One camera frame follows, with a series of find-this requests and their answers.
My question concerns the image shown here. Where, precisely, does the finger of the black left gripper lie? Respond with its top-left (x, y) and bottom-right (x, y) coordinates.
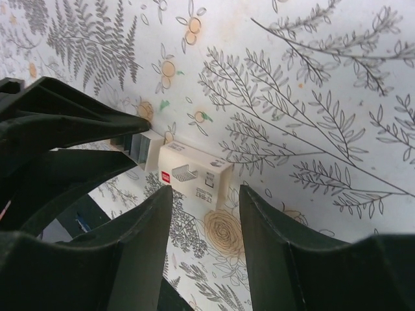
top-left (1, 149), bottom-right (136, 236)
top-left (1, 76), bottom-right (150, 152)

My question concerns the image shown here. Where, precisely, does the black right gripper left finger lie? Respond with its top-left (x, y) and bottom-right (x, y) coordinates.
top-left (1, 186), bottom-right (172, 310)

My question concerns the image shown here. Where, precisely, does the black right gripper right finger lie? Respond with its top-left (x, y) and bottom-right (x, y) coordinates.
top-left (239, 185), bottom-right (414, 310)

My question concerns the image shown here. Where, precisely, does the small staple box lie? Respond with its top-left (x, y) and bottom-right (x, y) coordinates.
top-left (158, 141), bottom-right (233, 211)

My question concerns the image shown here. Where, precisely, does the floral patterned table mat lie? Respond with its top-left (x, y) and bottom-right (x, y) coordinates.
top-left (1, 1), bottom-right (414, 310)

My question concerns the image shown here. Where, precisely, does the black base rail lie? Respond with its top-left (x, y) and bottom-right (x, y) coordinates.
top-left (57, 194), bottom-right (110, 242)

